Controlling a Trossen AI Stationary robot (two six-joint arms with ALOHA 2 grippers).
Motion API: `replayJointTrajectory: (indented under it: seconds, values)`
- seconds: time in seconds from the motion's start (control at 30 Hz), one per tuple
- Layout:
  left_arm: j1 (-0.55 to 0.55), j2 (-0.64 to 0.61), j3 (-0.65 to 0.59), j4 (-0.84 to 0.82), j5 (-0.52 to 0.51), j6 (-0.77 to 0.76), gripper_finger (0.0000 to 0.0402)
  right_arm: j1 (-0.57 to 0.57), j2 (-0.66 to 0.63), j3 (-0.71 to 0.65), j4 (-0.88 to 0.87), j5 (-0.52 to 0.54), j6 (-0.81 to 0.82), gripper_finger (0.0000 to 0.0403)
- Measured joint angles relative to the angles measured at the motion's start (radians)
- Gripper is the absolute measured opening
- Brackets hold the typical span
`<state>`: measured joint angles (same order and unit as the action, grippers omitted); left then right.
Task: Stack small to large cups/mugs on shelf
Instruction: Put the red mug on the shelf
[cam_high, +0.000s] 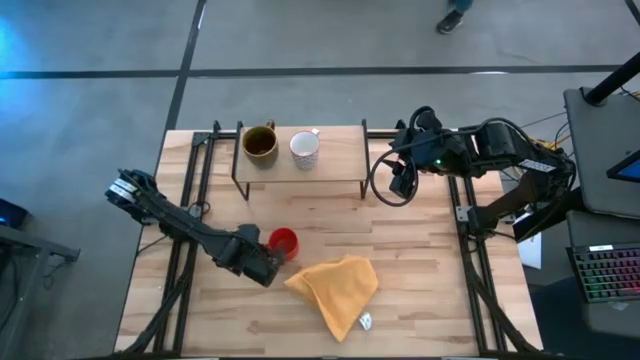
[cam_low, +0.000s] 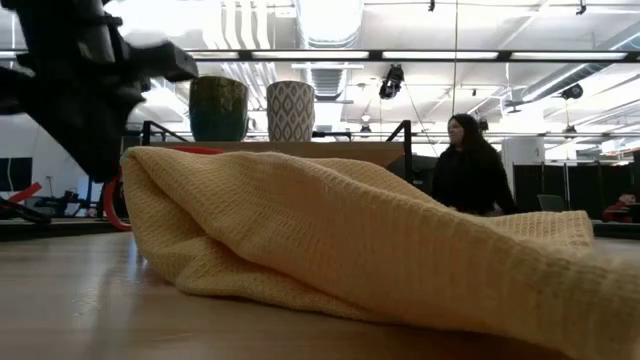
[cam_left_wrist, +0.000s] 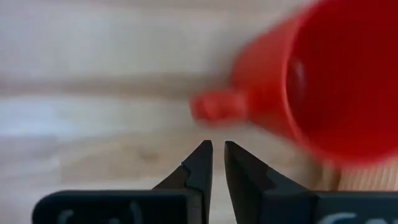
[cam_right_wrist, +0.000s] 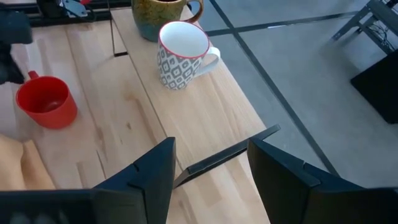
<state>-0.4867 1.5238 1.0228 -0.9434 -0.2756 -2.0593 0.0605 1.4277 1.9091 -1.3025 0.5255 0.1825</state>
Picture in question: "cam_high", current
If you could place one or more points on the yellow waffle cloth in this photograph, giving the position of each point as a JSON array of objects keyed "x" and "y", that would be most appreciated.
[{"x": 340, "y": 295}]

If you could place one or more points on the wooden shelf with black legs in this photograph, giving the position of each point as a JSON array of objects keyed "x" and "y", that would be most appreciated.
[{"x": 340, "y": 160}]

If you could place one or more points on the black metal table frame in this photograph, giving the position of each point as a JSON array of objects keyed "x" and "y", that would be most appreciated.
[{"x": 201, "y": 138}]

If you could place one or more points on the white paper sheet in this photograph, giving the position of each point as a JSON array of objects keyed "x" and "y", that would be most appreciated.
[{"x": 532, "y": 252}]

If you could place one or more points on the person's shoe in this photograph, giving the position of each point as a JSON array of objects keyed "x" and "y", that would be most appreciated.
[{"x": 450, "y": 22}]

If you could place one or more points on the grey cart under keyboard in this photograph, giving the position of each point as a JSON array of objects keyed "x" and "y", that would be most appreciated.
[{"x": 615, "y": 320}]

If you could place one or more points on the small white printed tag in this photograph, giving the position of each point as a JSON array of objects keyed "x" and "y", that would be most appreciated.
[{"x": 365, "y": 321}]

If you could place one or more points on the olive green ceramic mug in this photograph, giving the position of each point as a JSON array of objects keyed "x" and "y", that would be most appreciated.
[{"x": 260, "y": 159}]

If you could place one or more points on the black slanted pole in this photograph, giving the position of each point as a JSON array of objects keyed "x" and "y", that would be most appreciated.
[{"x": 615, "y": 79}]

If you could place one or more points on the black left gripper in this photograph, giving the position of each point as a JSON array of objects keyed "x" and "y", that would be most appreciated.
[{"x": 250, "y": 260}]

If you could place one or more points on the backlit computer keyboard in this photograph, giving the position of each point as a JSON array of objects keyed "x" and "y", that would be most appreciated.
[{"x": 607, "y": 272}]

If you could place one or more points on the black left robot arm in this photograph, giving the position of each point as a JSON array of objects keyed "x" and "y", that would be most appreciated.
[{"x": 175, "y": 217}]

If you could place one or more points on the black device with blue light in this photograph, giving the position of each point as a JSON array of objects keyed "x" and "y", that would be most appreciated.
[{"x": 11, "y": 214}]

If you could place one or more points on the grey desk top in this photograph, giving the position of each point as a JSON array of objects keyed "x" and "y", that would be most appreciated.
[{"x": 600, "y": 150}]

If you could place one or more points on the tablet screen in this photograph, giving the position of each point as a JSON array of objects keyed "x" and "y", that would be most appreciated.
[{"x": 627, "y": 169}]

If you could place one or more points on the person's leg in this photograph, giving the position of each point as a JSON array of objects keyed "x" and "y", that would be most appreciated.
[{"x": 461, "y": 5}]

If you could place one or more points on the grey metal stand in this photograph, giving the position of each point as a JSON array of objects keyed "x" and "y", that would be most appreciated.
[{"x": 40, "y": 245}]

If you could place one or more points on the red ceramic mug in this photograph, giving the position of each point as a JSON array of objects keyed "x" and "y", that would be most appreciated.
[{"x": 290, "y": 254}]

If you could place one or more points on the white patterned ceramic mug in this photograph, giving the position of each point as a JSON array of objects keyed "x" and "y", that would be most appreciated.
[{"x": 304, "y": 143}]

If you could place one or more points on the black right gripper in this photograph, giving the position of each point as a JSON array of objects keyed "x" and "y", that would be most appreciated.
[{"x": 425, "y": 150}]

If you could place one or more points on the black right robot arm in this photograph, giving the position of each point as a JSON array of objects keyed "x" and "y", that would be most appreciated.
[{"x": 500, "y": 142}]

